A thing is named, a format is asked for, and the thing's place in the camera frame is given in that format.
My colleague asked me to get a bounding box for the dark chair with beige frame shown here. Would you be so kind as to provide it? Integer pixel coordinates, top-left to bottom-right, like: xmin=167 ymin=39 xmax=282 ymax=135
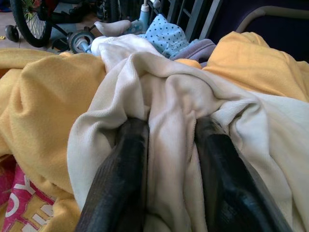
xmin=207 ymin=0 xmax=309 ymax=62

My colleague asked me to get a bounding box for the cream white fleece garment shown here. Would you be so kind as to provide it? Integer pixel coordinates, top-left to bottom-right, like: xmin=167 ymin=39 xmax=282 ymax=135
xmin=67 ymin=33 xmax=309 ymax=232

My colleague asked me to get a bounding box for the small black training wheel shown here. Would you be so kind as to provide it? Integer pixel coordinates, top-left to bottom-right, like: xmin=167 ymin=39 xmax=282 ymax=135
xmin=4 ymin=25 xmax=20 ymax=43

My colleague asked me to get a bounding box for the light blue kids tricycle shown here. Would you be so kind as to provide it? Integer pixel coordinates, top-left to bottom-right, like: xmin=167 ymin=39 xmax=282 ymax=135
xmin=52 ymin=0 xmax=161 ymax=54

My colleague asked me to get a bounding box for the grey purple garment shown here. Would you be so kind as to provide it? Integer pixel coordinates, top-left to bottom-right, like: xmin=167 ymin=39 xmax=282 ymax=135
xmin=170 ymin=38 xmax=216 ymax=67

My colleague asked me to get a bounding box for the yellow fleece garment pink print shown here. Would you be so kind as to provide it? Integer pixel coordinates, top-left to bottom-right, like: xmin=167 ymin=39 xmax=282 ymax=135
xmin=0 ymin=30 xmax=309 ymax=232

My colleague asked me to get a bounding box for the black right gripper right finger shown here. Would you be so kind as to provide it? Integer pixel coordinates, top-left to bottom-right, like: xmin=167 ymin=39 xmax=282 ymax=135
xmin=195 ymin=117 xmax=294 ymax=232

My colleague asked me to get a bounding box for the grey metal rack frame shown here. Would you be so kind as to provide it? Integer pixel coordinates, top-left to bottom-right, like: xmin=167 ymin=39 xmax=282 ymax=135
xmin=166 ymin=0 xmax=223 ymax=42

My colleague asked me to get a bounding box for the black bicycle wheel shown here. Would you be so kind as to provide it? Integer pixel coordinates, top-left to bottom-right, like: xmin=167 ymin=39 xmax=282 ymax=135
xmin=9 ymin=0 xmax=53 ymax=48

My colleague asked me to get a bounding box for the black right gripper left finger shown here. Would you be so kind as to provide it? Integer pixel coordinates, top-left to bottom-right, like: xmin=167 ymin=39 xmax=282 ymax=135
xmin=75 ymin=120 xmax=150 ymax=232

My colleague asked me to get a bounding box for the blue polka dot garment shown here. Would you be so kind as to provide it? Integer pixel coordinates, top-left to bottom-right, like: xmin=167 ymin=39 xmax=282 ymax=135
xmin=138 ymin=14 xmax=190 ymax=58

